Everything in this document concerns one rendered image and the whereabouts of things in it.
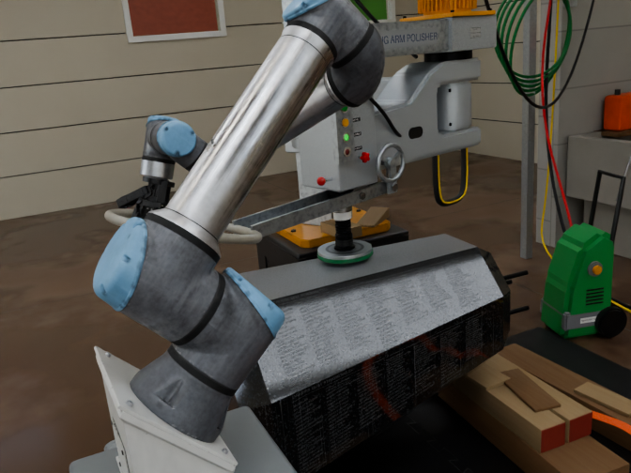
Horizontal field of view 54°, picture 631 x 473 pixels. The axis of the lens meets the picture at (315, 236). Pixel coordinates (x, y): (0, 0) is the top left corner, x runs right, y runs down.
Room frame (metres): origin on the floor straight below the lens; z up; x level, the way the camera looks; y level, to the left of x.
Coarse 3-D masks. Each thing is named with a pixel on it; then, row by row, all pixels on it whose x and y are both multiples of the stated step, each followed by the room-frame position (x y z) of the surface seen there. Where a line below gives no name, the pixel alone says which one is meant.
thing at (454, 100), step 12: (444, 84) 2.66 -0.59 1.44; (456, 84) 2.65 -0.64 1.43; (468, 84) 2.67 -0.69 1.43; (444, 96) 2.65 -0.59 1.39; (456, 96) 2.64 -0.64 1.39; (468, 96) 2.66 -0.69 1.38; (444, 108) 2.65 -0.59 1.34; (456, 108) 2.64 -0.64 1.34; (468, 108) 2.66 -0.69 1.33; (444, 120) 2.65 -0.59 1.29; (456, 120) 2.64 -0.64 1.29; (468, 120) 2.66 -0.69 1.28
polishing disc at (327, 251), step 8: (360, 240) 2.40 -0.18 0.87; (320, 248) 2.34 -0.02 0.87; (328, 248) 2.33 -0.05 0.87; (360, 248) 2.30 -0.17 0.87; (368, 248) 2.29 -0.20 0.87; (328, 256) 2.24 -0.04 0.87; (336, 256) 2.22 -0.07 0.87; (344, 256) 2.21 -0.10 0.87; (352, 256) 2.22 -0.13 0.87; (360, 256) 2.23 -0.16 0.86
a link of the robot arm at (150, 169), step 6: (144, 162) 1.69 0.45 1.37; (150, 162) 1.68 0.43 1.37; (156, 162) 1.68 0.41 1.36; (144, 168) 1.69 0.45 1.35; (150, 168) 1.68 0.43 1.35; (156, 168) 1.68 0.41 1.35; (162, 168) 1.68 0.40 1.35; (168, 168) 1.70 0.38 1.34; (174, 168) 1.73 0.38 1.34; (144, 174) 1.68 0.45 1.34; (150, 174) 1.67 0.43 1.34; (156, 174) 1.68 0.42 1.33; (162, 174) 1.68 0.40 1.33; (168, 174) 1.69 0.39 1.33
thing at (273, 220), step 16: (320, 192) 2.32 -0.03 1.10; (352, 192) 2.28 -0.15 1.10; (368, 192) 2.33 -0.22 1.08; (384, 192) 2.38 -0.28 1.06; (272, 208) 2.18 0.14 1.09; (288, 208) 2.22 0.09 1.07; (304, 208) 2.13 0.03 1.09; (320, 208) 2.18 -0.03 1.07; (336, 208) 2.22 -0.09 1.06; (240, 224) 2.09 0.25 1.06; (256, 224) 2.00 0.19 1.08; (272, 224) 2.04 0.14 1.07; (288, 224) 2.08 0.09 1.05
